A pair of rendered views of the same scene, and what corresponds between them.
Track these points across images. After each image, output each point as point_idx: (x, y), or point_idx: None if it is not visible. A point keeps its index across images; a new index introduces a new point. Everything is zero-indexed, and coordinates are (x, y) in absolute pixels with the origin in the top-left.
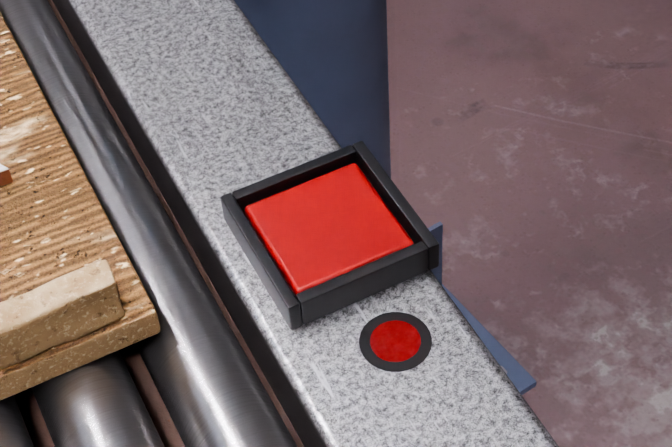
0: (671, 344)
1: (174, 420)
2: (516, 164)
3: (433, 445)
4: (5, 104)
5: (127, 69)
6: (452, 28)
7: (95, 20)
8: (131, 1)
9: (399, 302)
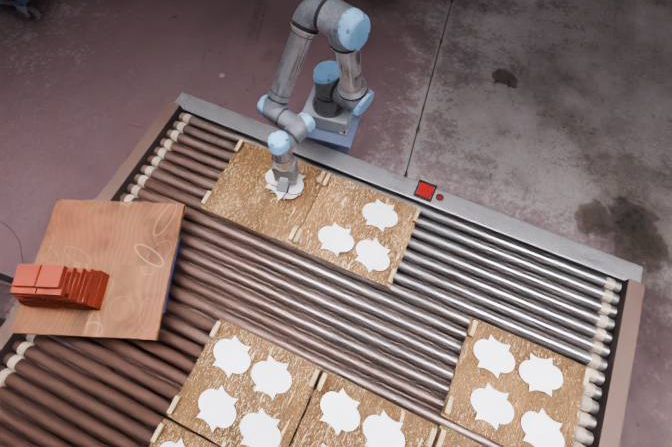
0: (385, 157)
1: (427, 217)
2: None
3: (451, 204)
4: (382, 198)
5: (384, 185)
6: (297, 114)
7: (373, 181)
8: (374, 176)
9: (436, 193)
